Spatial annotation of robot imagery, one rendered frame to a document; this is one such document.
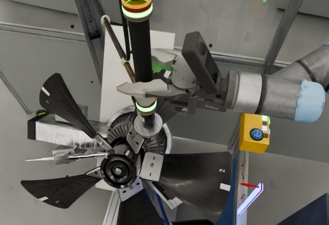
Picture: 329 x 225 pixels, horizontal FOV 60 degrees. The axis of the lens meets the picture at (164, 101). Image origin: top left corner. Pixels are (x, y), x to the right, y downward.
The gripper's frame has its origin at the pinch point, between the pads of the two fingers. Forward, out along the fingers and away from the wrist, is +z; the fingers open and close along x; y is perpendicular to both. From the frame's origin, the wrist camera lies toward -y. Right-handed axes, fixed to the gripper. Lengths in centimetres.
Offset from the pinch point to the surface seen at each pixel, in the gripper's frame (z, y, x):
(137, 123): -0.5, 19.7, -0.7
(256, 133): -39, 58, 25
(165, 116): -5.7, 29.6, 8.4
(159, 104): -3.2, 28.9, 11.6
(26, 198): 94, 166, 3
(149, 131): -3.8, 19.7, -2.3
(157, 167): -4.8, 47.8, -0.4
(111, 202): 32, 159, 11
